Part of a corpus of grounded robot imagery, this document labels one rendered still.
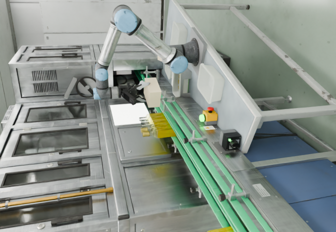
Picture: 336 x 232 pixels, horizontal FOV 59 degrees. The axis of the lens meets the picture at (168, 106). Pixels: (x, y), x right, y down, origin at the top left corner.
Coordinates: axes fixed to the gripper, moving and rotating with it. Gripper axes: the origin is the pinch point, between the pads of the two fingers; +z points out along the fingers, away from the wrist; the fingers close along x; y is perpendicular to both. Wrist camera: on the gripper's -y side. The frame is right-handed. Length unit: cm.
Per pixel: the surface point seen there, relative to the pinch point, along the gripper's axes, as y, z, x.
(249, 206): -96, 20, -13
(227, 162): -69, 24, -7
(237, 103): -45, 36, -23
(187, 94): 15.5, 33.1, 15.6
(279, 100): -3, 100, 13
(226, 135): -55, 28, -12
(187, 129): -31.8, 16.9, 4.8
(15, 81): 90, -100, 47
